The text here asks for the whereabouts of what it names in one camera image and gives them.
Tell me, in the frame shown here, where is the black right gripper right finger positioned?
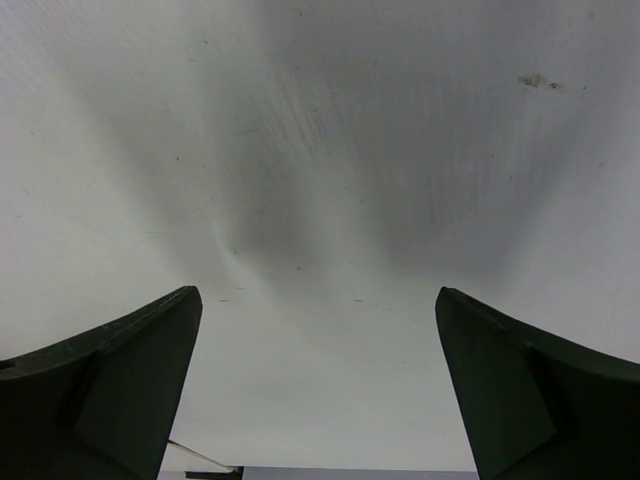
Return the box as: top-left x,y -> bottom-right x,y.
435,287 -> 639,479

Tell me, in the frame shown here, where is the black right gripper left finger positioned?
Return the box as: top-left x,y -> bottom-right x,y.
1,286 -> 203,479

